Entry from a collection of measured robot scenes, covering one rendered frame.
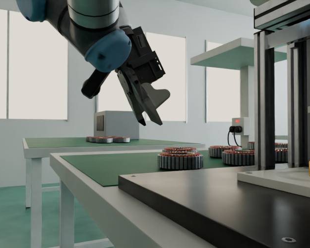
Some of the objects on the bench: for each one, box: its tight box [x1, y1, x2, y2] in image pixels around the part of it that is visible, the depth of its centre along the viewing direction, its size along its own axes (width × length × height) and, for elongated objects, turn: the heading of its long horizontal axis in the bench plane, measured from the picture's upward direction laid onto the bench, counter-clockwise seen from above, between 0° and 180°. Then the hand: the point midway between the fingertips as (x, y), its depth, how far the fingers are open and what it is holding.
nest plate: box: [237, 167, 310, 200], centre depth 39 cm, size 15×15×1 cm
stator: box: [208, 146, 242, 158], centre depth 98 cm, size 11×11×4 cm
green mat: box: [60, 149, 286, 187], centre depth 96 cm, size 94×61×1 cm
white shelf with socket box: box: [190, 37, 287, 149], centre depth 135 cm, size 35×37×46 cm
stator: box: [157, 152, 203, 171], centre depth 71 cm, size 11×11×4 cm
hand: (149, 127), depth 61 cm, fingers open, 14 cm apart
